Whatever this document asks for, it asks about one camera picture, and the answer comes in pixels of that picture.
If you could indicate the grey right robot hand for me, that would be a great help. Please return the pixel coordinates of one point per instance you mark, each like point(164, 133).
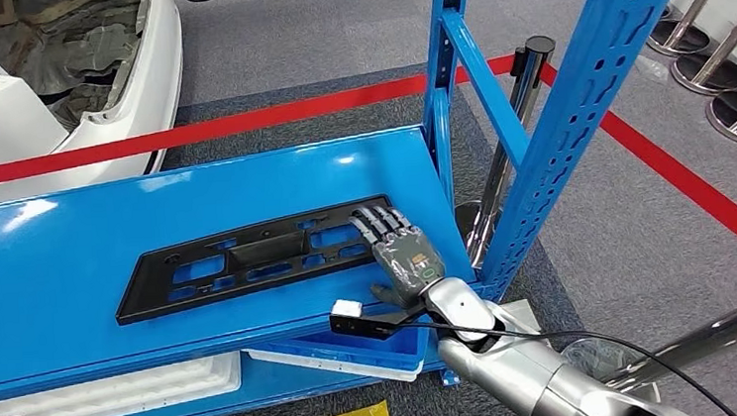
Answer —
point(409, 262)

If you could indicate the long black plastic panel part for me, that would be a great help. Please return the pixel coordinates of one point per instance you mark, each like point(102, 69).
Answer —
point(141, 293)

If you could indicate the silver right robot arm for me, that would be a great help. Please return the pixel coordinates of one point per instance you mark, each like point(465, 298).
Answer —
point(520, 379)

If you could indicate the blue metal shelf rack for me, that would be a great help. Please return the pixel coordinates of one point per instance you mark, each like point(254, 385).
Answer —
point(51, 271)

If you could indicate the blue and white plastic bin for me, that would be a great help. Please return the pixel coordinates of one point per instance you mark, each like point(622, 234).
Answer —
point(354, 359)

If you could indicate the beige floor box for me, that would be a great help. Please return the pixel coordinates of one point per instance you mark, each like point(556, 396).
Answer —
point(525, 316)

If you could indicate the black-capped chrome stanchion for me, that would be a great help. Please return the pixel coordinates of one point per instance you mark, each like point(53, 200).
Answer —
point(534, 55)

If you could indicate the red barrier belt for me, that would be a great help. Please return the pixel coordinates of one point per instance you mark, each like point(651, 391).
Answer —
point(204, 128)

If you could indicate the white plastic tray stack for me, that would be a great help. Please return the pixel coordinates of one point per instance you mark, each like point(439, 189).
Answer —
point(94, 399)

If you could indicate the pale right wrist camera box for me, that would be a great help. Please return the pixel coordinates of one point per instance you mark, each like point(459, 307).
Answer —
point(347, 308)

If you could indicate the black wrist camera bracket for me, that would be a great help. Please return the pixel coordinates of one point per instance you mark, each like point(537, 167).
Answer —
point(365, 326)

